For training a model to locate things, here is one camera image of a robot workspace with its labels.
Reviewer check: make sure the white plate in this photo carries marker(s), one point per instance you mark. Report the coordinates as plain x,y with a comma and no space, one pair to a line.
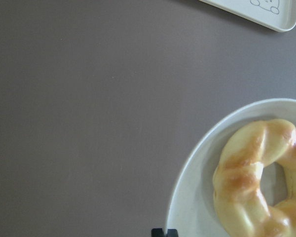
191,209

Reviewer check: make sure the cream serving tray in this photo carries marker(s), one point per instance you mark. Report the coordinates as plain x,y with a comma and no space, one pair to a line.
278,15

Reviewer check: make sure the glazed yellow donut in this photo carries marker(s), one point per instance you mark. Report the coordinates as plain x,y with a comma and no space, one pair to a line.
238,200

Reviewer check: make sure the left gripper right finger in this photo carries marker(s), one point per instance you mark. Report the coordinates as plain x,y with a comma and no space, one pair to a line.
172,233

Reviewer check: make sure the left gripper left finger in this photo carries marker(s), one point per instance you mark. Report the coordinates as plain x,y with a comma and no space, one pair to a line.
157,232

